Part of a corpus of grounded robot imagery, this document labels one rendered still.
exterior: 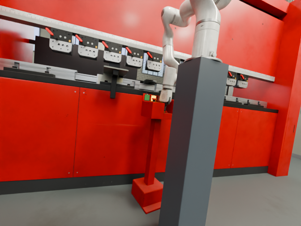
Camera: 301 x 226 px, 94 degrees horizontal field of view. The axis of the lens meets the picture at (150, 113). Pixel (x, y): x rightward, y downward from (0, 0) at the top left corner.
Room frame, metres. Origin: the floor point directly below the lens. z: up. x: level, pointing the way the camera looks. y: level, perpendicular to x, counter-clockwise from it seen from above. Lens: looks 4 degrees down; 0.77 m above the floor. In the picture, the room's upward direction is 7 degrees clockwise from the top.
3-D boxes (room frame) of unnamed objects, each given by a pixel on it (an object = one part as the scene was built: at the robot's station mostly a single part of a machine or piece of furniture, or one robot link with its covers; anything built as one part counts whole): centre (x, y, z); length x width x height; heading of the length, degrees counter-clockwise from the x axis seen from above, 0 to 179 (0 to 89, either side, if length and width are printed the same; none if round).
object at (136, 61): (1.39, 0.21, 1.18); 0.15 x 0.09 x 0.17; 109
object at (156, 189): (1.09, -0.07, 0.06); 0.25 x 0.20 x 0.12; 32
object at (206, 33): (0.76, -0.24, 1.09); 0.19 x 0.19 x 0.18
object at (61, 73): (1.15, 0.90, 0.92); 0.50 x 0.06 x 0.10; 109
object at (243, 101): (1.75, -0.81, 0.92); 1.68 x 0.06 x 0.10; 109
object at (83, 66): (1.73, 0.77, 1.12); 1.13 x 0.02 x 0.44; 109
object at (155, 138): (1.12, -0.05, 0.39); 0.06 x 0.06 x 0.54; 32
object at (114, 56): (1.32, 0.40, 1.18); 0.15 x 0.09 x 0.17; 109
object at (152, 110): (1.12, -0.05, 0.75); 0.20 x 0.16 x 0.18; 122
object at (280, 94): (2.25, -1.71, 1.15); 0.85 x 0.25 x 2.30; 19
